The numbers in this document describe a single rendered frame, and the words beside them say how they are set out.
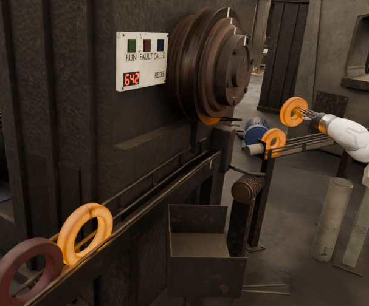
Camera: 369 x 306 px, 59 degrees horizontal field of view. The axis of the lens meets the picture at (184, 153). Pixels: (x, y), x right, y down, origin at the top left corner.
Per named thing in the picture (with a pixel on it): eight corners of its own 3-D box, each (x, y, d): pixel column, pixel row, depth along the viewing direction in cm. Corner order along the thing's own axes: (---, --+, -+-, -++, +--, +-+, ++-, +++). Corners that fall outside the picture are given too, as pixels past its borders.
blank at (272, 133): (265, 158, 187) (269, 161, 184) (256, 139, 179) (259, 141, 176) (286, 142, 189) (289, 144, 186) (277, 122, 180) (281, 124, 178)
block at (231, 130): (206, 169, 176) (211, 126, 167) (213, 164, 182) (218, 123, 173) (224, 175, 171) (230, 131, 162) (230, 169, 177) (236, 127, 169)
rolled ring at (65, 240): (51, 258, 81) (42, 253, 82) (89, 275, 96) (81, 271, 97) (93, 195, 88) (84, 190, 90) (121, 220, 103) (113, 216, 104)
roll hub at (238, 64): (210, 110, 127) (219, 33, 117) (237, 99, 150) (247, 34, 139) (223, 113, 124) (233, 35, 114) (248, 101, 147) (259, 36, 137)
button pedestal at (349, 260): (332, 268, 194) (361, 175, 171) (337, 247, 214) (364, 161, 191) (361, 280, 187) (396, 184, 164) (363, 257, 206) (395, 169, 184)
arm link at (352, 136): (321, 132, 142) (335, 144, 150) (351, 146, 129) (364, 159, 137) (337, 111, 141) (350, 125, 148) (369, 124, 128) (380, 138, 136)
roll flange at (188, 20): (152, 127, 132) (158, -1, 114) (205, 107, 170) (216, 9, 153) (173, 132, 127) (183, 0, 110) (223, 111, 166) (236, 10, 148)
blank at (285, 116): (281, 98, 161) (285, 101, 158) (305, 93, 167) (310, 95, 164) (277, 127, 169) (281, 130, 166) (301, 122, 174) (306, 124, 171)
